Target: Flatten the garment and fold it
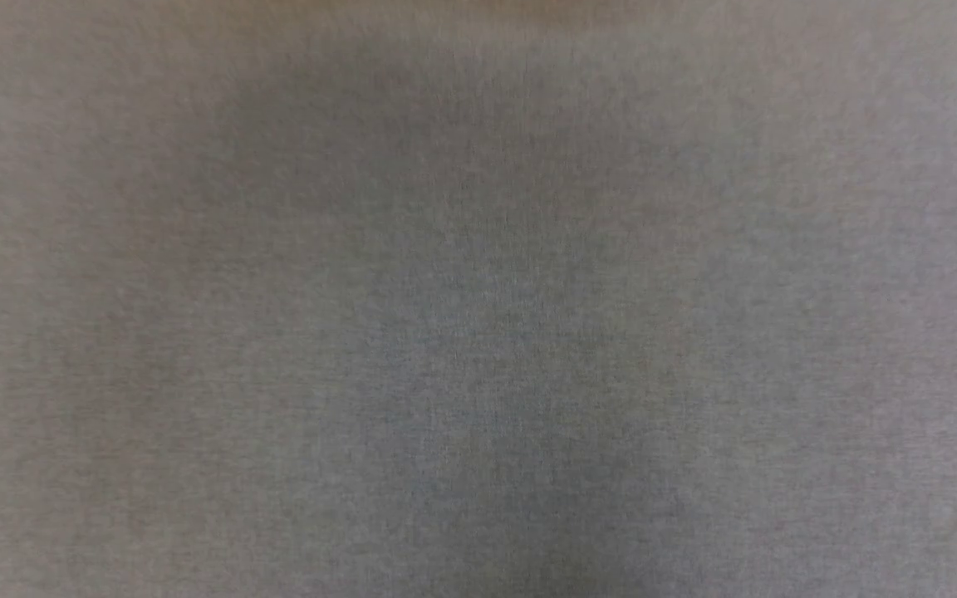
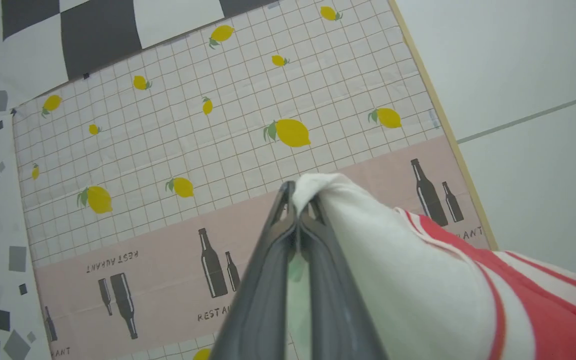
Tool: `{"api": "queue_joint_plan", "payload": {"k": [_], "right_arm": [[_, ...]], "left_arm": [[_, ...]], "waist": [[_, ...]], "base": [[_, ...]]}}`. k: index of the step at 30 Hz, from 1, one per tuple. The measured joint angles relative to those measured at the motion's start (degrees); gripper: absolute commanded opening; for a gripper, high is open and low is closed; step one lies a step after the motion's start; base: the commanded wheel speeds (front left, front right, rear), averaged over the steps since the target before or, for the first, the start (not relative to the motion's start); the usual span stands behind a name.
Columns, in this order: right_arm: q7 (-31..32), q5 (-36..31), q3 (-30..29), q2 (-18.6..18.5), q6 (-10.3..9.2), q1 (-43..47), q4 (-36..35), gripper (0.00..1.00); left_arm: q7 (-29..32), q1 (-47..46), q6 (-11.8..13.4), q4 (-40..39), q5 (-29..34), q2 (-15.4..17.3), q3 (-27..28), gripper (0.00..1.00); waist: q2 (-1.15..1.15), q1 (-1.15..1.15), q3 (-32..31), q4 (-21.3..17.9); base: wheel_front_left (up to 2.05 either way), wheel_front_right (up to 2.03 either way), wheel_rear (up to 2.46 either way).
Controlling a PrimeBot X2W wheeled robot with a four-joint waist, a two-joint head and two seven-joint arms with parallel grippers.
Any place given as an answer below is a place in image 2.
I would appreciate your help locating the red and white jersey shirt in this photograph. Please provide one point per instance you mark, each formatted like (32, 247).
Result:
(418, 280)

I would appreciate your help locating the black white checkered panel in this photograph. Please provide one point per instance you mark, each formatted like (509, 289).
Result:
(98, 35)

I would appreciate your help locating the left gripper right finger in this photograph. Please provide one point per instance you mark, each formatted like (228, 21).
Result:
(333, 300)

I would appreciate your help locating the lemon print grid cloth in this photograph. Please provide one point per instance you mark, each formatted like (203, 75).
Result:
(218, 150)

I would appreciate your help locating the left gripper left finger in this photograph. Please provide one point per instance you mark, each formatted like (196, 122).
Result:
(263, 300)

